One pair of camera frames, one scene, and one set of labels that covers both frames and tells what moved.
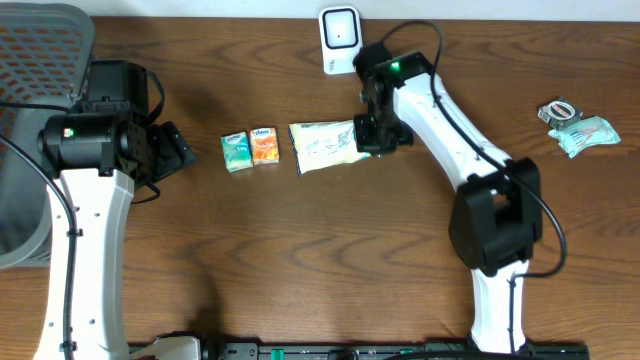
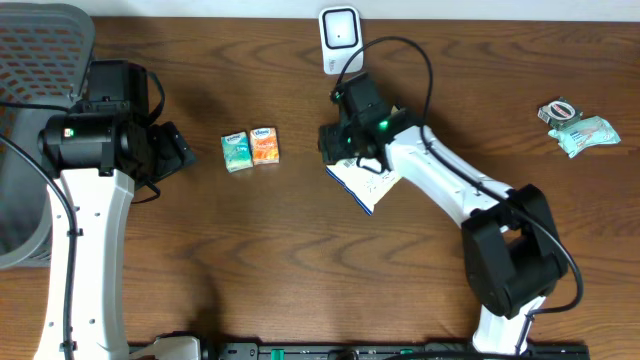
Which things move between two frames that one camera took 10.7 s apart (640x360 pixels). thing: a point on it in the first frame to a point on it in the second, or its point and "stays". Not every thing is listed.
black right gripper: x=364 y=141 to x=327 y=143
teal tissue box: x=237 y=151 stays
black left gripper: x=170 y=145 stays
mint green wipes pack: x=590 y=131 stays
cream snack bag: x=324 y=143 to x=364 y=180
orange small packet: x=264 y=145 stays
